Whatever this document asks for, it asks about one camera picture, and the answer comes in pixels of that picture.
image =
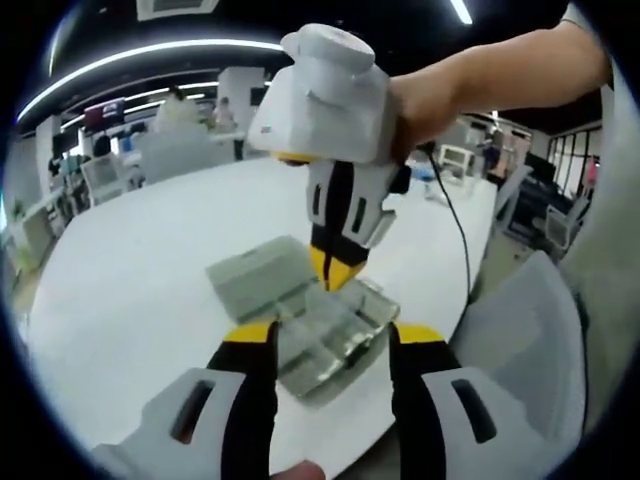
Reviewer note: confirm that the person's left hand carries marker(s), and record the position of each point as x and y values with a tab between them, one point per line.
300	472

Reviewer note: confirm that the person's grey shirt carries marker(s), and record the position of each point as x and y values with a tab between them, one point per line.
615	225

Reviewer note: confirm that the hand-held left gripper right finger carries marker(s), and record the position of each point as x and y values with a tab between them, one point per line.
420	400

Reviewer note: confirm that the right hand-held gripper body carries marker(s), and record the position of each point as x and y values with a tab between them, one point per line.
325	100

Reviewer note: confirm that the clear grey guide fixture box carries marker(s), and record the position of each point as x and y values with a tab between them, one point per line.
250	280

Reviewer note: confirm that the white framed box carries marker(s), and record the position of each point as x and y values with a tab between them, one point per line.
457	162

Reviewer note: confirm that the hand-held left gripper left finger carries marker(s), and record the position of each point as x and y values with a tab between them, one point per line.
250	400

